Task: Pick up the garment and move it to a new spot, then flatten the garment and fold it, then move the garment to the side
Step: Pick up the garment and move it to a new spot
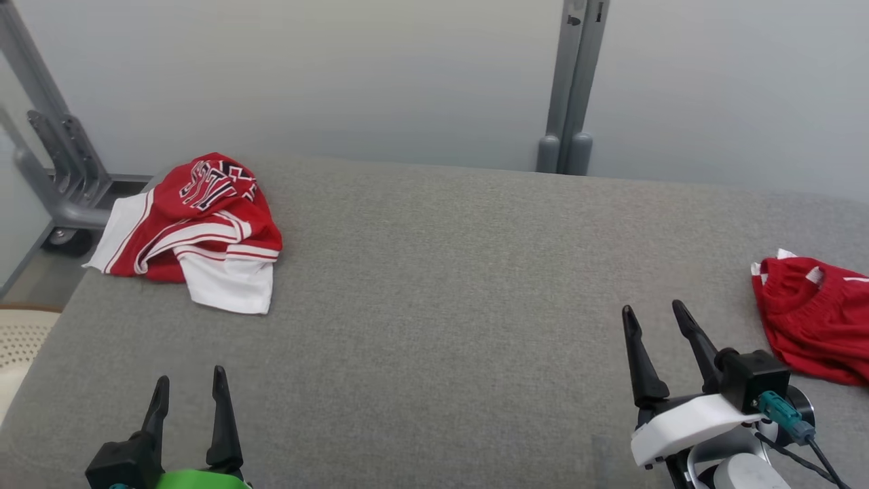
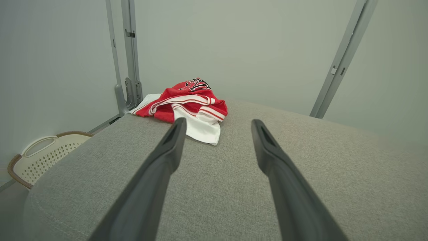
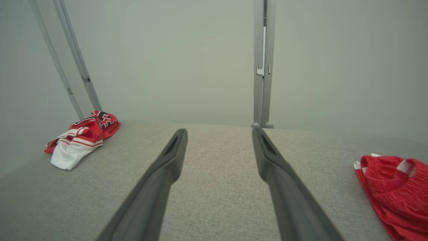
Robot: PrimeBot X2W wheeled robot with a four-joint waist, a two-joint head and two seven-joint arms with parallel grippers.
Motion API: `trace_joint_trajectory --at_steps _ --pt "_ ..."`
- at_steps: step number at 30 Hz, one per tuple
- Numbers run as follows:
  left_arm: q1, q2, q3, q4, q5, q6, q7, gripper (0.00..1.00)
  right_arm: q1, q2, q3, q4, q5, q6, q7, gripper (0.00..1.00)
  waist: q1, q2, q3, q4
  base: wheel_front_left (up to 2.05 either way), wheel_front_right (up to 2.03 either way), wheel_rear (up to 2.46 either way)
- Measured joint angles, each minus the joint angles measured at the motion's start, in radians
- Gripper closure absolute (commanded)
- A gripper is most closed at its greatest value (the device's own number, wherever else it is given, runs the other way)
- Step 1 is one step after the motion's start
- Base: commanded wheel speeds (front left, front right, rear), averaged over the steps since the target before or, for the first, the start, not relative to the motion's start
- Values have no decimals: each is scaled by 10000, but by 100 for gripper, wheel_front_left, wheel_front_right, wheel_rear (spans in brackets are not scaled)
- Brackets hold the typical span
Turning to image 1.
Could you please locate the red basketball jersey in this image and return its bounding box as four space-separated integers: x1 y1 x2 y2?
81 151 284 316

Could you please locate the grey fabric sofa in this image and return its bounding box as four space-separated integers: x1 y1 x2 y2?
0 158 869 489

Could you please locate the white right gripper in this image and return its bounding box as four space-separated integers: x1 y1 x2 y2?
621 299 766 471

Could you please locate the large dark caster wheel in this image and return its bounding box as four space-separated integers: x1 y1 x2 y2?
41 227 97 259

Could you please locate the beige perforated laundry basket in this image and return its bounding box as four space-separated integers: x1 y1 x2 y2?
0 304 64 427

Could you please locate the red shorts white trim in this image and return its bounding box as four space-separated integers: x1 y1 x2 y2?
750 248 869 388

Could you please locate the grey metal support frame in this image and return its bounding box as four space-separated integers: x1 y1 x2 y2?
0 0 154 233

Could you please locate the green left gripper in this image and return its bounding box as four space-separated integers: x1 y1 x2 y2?
139 365 255 489

